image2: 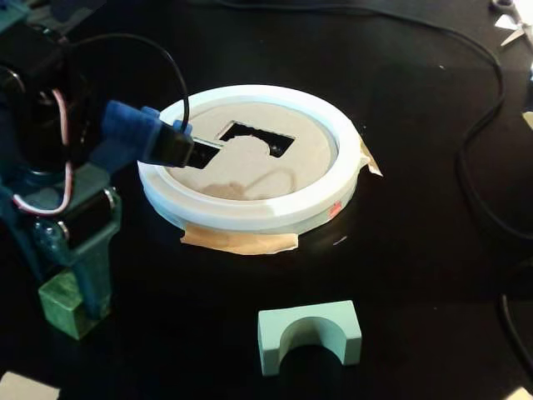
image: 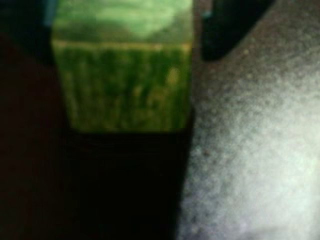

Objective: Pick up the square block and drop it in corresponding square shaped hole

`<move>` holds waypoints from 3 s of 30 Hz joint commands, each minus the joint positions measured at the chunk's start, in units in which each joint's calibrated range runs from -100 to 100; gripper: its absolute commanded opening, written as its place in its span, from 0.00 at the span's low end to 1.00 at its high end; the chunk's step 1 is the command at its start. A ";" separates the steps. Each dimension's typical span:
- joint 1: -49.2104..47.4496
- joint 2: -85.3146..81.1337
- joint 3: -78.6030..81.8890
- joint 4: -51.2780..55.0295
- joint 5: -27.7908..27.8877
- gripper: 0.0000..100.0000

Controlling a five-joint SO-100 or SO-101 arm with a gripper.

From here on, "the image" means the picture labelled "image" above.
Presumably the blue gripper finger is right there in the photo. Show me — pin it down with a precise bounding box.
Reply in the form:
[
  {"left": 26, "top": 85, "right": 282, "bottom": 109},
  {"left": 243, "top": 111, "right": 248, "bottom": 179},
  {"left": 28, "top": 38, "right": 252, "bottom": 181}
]
[
  {"left": 0, "top": 0, "right": 57, "bottom": 65},
  {"left": 200, "top": 0, "right": 276, "bottom": 62}
]

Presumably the green square wooden block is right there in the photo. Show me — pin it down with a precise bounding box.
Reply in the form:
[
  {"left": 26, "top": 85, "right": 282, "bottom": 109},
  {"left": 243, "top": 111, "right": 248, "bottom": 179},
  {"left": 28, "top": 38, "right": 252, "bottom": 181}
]
[{"left": 51, "top": 0, "right": 195, "bottom": 133}]

